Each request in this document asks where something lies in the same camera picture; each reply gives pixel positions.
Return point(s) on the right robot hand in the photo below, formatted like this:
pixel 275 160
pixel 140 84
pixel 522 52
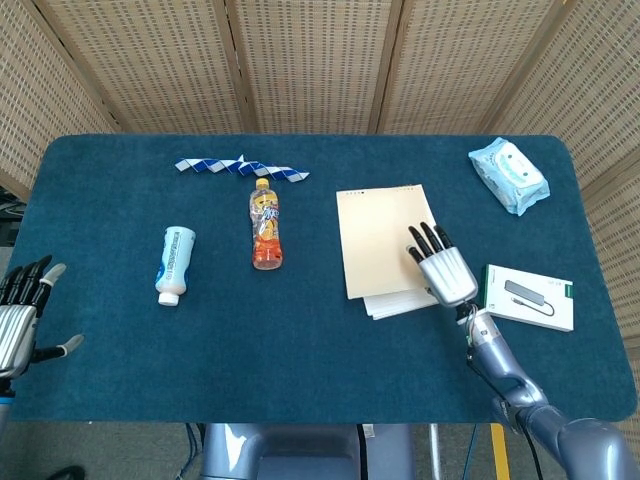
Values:
pixel 445 272

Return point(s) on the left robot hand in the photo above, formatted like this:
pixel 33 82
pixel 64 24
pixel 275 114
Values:
pixel 15 320

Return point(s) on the beige notepad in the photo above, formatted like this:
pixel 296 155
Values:
pixel 387 245

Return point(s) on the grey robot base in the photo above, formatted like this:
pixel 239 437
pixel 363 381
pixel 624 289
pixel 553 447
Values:
pixel 305 452

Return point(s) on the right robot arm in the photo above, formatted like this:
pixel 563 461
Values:
pixel 520 395

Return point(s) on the white green USB hub box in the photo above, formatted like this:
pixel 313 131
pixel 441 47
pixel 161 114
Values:
pixel 535 300

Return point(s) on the blue wet wipes pack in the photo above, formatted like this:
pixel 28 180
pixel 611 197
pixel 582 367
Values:
pixel 510 175

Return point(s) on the white blue plastic bottle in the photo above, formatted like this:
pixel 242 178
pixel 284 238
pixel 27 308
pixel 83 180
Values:
pixel 172 265

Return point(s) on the orange drink bottle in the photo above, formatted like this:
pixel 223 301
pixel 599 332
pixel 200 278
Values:
pixel 265 227

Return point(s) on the yellow floor tape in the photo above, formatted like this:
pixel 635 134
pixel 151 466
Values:
pixel 500 452

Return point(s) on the blue table mat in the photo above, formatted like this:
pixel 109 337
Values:
pixel 250 350

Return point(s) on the blue white snake puzzle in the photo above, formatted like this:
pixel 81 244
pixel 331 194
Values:
pixel 240 167

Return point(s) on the woven bamboo folding screen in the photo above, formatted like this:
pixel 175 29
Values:
pixel 320 65

